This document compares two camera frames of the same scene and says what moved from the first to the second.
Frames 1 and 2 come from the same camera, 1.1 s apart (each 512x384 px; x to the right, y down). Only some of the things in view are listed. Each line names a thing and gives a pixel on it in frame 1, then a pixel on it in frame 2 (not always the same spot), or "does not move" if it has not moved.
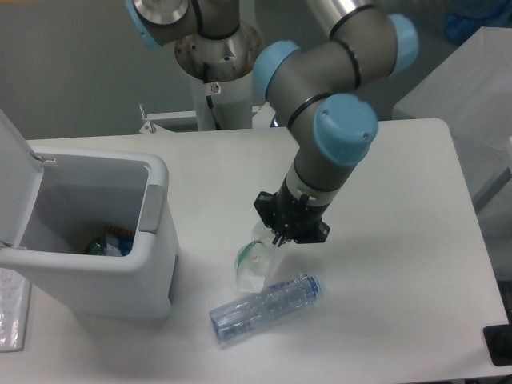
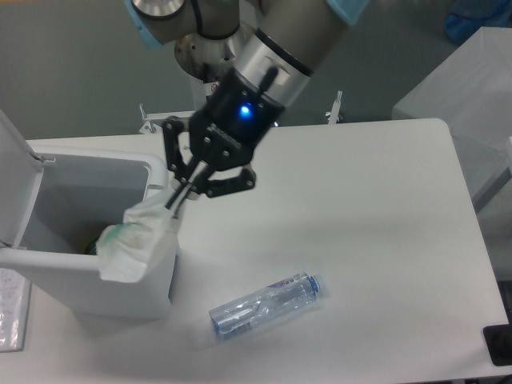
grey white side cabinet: x=471 y=93 does not move
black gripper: x=296 y=218 -> x=223 y=135
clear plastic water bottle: x=234 y=318 does not move
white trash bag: x=257 y=258 -> x=124 y=249
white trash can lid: x=21 y=175 does not move
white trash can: x=100 y=238 does not move
